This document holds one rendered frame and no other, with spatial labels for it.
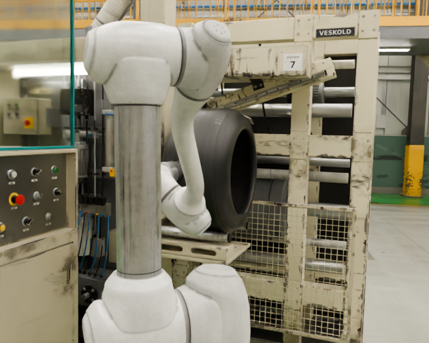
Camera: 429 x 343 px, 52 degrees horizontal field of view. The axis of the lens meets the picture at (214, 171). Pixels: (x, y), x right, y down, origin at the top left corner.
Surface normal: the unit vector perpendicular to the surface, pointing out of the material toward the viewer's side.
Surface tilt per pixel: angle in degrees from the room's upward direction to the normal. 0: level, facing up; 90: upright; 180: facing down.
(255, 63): 90
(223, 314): 85
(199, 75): 139
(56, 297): 90
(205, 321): 81
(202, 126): 46
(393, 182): 90
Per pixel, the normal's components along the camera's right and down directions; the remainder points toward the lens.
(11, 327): 0.94, 0.05
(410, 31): -0.14, 0.08
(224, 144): 0.41, -0.28
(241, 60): -0.36, 0.07
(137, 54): 0.38, 0.22
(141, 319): 0.31, 0.02
